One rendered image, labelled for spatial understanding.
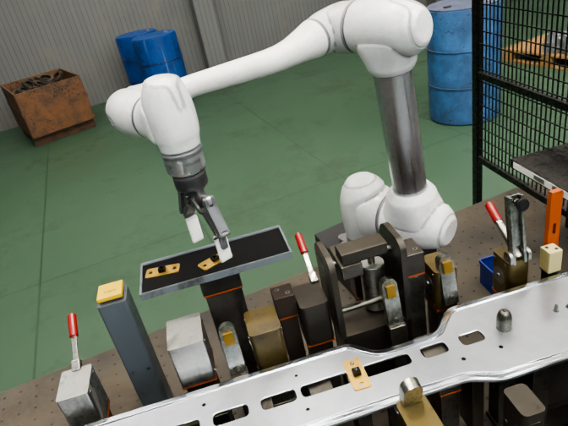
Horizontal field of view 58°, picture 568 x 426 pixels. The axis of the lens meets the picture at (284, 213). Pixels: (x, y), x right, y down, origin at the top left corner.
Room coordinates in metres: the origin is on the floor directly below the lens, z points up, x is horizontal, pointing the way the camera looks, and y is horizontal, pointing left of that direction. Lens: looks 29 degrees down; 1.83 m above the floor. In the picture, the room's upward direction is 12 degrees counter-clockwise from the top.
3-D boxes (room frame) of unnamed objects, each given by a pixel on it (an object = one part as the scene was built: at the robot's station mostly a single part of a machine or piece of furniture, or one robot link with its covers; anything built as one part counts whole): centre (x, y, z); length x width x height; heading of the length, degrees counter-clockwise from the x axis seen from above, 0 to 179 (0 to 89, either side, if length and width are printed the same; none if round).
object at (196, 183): (1.06, 0.19, 1.36); 0.08 x 0.07 x 0.09; 32
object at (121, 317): (1.03, 0.45, 0.92); 0.08 x 0.08 x 0.44; 7
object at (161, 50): (7.40, 1.36, 0.48); 1.24 x 0.76 x 0.95; 16
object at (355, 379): (0.77, -0.08, 1.01); 0.08 x 0.04 x 0.01; 7
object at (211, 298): (1.07, 0.19, 0.92); 0.10 x 0.08 x 0.45; 97
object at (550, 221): (0.99, -0.62, 0.95); 0.03 x 0.01 x 0.50; 97
